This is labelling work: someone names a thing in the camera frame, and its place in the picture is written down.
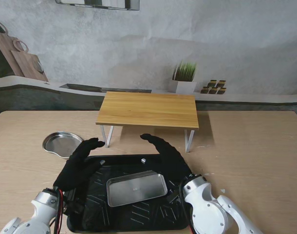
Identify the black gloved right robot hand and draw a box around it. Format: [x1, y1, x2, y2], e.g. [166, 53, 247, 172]
[140, 133, 195, 186]

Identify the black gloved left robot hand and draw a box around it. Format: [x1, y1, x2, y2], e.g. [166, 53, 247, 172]
[53, 137, 106, 193]

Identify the kidney-shaped steel dish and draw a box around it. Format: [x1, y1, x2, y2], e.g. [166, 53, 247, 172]
[42, 131, 85, 159]

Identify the rectangular steel tray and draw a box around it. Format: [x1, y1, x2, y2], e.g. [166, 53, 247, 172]
[106, 170, 168, 208]

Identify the large black baking tray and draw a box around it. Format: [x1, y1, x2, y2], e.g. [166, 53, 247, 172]
[65, 154, 191, 232]

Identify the wooden shelf with white legs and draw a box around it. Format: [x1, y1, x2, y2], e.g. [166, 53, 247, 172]
[94, 91, 200, 154]

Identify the potted grass plant white pot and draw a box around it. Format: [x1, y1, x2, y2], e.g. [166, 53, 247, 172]
[168, 61, 197, 94]

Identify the brown wooden cutting board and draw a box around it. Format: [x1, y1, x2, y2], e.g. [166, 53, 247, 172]
[11, 40, 49, 82]

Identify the dark wooden cutting board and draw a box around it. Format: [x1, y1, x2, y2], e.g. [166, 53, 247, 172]
[0, 19, 25, 78]

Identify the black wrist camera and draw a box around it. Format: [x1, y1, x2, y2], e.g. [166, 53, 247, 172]
[63, 190, 87, 217]
[167, 187, 183, 203]

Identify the red and black wrist cable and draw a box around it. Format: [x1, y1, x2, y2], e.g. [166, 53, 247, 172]
[185, 207, 196, 234]
[52, 189, 66, 234]

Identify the hanging wall shelf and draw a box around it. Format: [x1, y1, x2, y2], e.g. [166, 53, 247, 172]
[55, 0, 141, 12]

